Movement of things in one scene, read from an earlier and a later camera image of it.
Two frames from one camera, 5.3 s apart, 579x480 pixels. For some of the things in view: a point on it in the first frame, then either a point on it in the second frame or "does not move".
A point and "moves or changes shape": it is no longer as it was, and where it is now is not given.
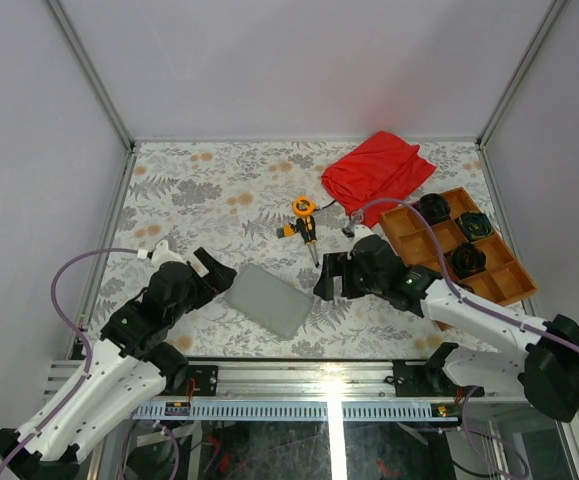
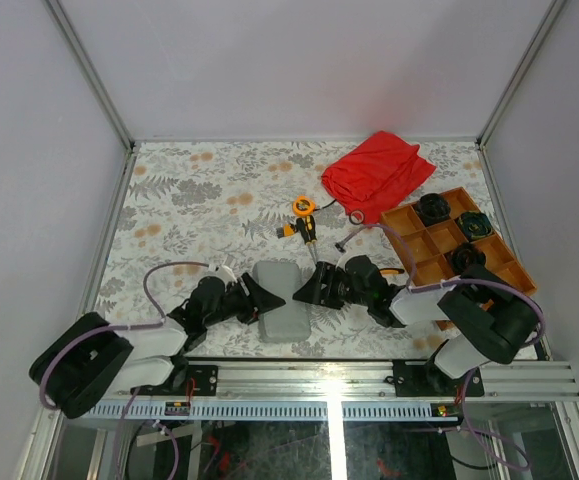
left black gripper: x=219 y=279 -> x=259 y=299
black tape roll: x=357 y=217 does not move
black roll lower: x=467 y=259 does not move
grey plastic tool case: x=269 y=301 moves or changes shape
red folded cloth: x=381 y=168 does not move
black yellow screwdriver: x=307 y=227 does not move
